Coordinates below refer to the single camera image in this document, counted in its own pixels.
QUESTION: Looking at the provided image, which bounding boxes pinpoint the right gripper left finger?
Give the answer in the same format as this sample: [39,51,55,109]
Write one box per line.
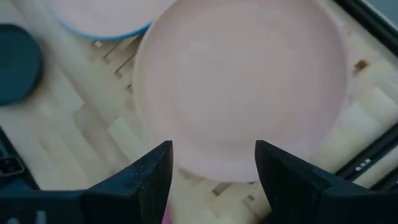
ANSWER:
[0,140,174,224]

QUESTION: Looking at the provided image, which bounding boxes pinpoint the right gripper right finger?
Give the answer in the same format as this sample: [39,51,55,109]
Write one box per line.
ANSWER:
[254,139,398,224]

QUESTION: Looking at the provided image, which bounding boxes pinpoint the pink plate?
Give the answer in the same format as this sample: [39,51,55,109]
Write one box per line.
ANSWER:
[43,0,178,40]
[132,0,351,183]

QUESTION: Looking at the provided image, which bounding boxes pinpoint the dark grey plate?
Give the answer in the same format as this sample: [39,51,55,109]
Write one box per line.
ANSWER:
[0,24,44,106]

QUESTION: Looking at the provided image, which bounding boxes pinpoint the wooden slatted shelf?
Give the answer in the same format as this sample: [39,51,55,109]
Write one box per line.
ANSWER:
[12,0,389,224]

